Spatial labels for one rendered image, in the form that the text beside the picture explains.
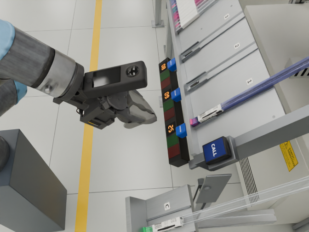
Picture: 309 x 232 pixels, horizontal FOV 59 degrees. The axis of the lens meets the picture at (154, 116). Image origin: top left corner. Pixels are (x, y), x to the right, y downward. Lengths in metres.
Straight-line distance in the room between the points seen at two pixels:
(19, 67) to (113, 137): 1.05
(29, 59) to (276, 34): 0.86
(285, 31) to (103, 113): 0.79
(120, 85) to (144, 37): 1.52
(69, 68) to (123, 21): 1.67
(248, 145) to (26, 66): 0.41
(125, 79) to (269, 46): 0.67
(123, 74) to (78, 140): 1.04
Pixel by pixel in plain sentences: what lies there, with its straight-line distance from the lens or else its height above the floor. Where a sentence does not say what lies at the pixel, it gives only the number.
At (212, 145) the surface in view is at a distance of 0.53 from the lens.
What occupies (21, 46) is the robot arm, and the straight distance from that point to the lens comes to 0.45.
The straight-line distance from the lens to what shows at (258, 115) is 0.56.
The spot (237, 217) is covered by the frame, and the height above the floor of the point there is 0.31.
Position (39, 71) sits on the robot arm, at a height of 0.95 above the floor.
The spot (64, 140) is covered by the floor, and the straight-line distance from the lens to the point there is 1.52.
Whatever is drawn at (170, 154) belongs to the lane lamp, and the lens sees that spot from 0.68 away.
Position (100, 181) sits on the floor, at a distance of 1.37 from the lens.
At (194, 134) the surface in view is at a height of 0.73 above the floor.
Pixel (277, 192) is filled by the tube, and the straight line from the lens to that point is 0.42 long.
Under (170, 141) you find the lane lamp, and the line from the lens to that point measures 0.69.
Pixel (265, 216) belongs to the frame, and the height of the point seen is 0.31.
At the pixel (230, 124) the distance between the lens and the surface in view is 0.59.
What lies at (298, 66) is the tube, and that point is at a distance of 0.56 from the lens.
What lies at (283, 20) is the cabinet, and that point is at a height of 0.62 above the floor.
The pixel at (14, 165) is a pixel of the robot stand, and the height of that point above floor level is 0.54.
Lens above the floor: 1.25
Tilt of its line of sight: 56 degrees down
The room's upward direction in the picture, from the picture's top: straight up
